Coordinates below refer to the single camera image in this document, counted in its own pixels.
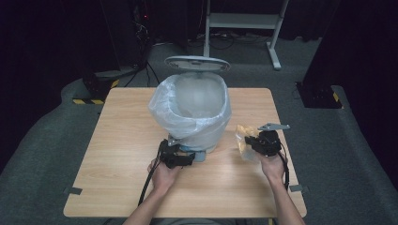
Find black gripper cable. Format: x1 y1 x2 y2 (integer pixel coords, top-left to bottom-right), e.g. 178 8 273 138
137 142 165 206
277 142 291 191

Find white metal stand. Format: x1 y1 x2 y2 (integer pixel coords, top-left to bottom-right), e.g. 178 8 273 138
202 0 291 71

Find grey pedal trash can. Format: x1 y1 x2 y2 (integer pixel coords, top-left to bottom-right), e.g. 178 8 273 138
163 54 233 163

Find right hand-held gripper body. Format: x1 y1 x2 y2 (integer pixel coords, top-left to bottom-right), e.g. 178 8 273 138
257 122 291 158

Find black floor cables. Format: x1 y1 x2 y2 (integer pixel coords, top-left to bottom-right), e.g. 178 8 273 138
187 30 270 51

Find dark equipment rack with wires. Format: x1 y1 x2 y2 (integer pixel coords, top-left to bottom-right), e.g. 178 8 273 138
130 0 161 88

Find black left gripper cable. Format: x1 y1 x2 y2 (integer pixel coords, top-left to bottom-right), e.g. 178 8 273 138
137 142 165 206

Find clear plastic bag yellow contents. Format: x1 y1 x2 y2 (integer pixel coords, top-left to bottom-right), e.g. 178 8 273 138
235 124 261 162

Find person's right hand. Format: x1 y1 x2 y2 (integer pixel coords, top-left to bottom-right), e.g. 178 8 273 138
257 153 286 186

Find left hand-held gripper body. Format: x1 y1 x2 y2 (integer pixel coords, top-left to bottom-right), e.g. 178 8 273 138
158 134 182 170

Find person's left hand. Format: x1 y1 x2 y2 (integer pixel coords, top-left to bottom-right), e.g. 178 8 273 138
147 157 182 196

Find grey tape piece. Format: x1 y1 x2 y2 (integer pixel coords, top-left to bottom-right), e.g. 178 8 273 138
63 186 84 196
288 184 310 193

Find black stand base striped tape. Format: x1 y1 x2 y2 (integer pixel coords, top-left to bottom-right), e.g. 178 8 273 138
295 81 344 110
71 67 122 106

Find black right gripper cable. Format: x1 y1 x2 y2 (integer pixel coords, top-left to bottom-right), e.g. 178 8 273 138
277 142 291 191

